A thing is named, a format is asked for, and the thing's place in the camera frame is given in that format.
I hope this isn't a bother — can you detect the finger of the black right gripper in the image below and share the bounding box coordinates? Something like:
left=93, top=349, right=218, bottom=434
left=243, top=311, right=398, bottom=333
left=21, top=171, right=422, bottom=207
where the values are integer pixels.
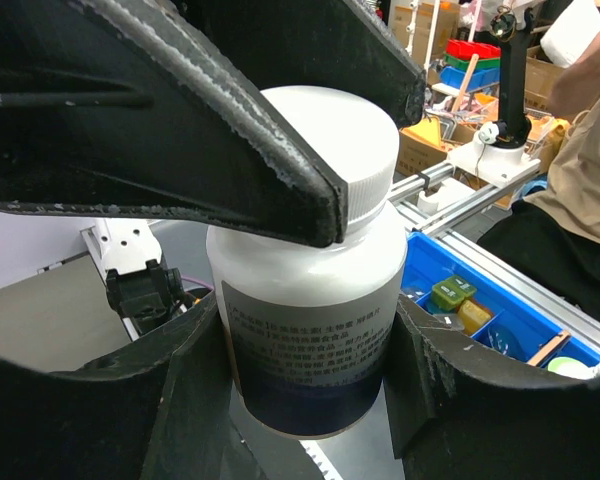
left=0, top=1, right=347, bottom=248
left=179, top=0, right=426, bottom=128

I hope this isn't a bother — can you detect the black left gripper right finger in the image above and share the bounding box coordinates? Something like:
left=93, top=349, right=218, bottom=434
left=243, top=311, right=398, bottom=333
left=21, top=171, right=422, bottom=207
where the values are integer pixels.
left=384, top=295, right=600, bottom=479

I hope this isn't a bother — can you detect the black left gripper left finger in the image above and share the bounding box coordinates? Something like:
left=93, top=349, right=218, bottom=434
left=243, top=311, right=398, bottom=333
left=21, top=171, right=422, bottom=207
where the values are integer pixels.
left=0, top=295, right=231, bottom=479

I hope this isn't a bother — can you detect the white bottle cap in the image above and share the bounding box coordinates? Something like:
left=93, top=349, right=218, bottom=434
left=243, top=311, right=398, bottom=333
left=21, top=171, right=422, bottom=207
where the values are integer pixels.
left=261, top=86, right=400, bottom=231

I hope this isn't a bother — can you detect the white pill bottle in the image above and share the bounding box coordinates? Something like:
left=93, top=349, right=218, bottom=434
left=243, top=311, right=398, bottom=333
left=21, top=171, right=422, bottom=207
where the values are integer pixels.
left=206, top=205, right=407, bottom=438

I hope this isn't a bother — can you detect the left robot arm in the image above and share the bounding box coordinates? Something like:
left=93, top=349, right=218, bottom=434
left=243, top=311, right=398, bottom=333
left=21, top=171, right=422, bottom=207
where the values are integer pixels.
left=0, top=220, right=600, bottom=479

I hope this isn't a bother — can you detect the yellow pill box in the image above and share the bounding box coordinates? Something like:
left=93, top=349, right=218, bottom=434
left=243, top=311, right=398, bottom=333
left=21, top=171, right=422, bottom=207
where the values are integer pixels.
left=457, top=299, right=493, bottom=336

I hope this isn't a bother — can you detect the blue plastic storage bin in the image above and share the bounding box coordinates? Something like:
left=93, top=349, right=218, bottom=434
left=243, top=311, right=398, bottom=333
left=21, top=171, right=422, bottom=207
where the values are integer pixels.
left=402, top=233, right=600, bottom=367

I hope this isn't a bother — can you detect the green pill box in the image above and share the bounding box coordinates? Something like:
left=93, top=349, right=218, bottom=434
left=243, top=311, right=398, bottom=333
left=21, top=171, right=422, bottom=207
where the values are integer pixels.
left=431, top=275, right=477, bottom=311

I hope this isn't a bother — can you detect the cardboard box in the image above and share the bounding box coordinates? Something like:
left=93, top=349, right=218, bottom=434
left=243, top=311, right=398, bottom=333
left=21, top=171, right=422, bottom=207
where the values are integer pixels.
left=396, top=115, right=476, bottom=176

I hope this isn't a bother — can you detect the person in beige shirt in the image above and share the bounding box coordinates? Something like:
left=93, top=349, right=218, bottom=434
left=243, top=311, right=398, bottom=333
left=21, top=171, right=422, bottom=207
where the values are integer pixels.
left=478, top=32, right=600, bottom=322

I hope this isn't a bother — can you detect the black camera stand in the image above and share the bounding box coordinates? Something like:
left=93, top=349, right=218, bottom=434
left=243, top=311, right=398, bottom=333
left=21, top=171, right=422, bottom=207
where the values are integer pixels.
left=447, top=0, right=541, bottom=189

